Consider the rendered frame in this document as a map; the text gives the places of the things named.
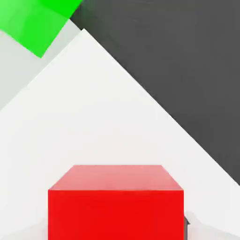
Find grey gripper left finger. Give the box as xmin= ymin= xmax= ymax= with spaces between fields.
xmin=17 ymin=217 xmax=49 ymax=240

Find small green cube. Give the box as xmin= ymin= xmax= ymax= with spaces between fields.
xmin=0 ymin=0 xmax=83 ymax=59

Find small red cube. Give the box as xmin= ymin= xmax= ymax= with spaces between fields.
xmin=48 ymin=165 xmax=185 ymax=240

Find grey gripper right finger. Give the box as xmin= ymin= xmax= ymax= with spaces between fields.
xmin=183 ymin=210 xmax=240 ymax=240

